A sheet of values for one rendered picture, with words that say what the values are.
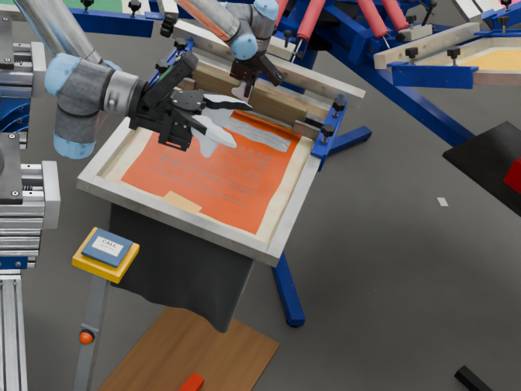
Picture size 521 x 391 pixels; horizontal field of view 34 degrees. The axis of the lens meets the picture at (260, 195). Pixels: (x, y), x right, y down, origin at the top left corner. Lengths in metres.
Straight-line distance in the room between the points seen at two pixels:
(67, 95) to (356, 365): 2.18
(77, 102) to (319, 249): 2.43
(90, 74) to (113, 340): 1.87
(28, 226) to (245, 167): 0.81
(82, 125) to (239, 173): 1.05
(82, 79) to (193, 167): 1.06
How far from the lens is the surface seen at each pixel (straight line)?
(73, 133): 1.55
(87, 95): 1.49
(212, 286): 2.55
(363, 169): 4.35
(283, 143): 2.68
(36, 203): 1.95
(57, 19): 1.61
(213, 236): 2.27
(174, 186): 2.42
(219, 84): 2.72
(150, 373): 3.15
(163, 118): 1.47
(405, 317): 3.69
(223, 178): 2.49
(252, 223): 2.37
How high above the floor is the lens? 2.53
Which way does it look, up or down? 40 degrees down
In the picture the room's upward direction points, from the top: 18 degrees clockwise
